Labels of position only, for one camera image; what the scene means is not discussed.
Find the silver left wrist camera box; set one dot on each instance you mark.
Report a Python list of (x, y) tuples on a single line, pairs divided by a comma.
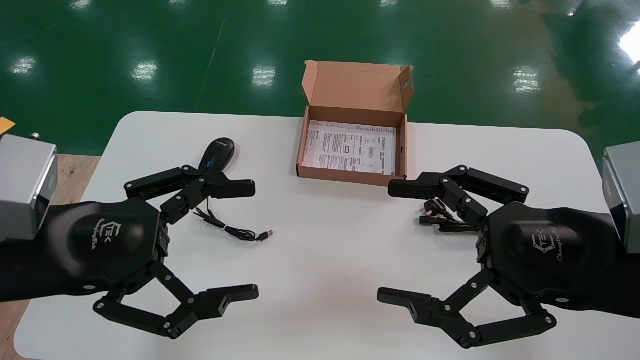
[(25, 185)]

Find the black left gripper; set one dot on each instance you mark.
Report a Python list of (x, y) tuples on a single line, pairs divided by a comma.
[(100, 245)]

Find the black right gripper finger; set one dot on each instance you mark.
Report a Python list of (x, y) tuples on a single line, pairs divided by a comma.
[(415, 189)]

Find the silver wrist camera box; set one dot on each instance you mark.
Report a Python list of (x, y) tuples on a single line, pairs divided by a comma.
[(25, 185), (625, 190)]

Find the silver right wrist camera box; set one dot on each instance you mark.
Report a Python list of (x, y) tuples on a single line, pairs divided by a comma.
[(625, 190)]

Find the open brown cardboard box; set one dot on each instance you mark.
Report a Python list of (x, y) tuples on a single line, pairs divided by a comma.
[(357, 90)]

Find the white printed paper manual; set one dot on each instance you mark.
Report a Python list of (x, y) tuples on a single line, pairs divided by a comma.
[(350, 147)]

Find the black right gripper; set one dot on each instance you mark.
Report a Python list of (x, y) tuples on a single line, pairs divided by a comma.
[(550, 250)]

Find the small yellow floor marker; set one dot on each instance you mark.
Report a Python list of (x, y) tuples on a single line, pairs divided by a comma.
[(5, 125)]

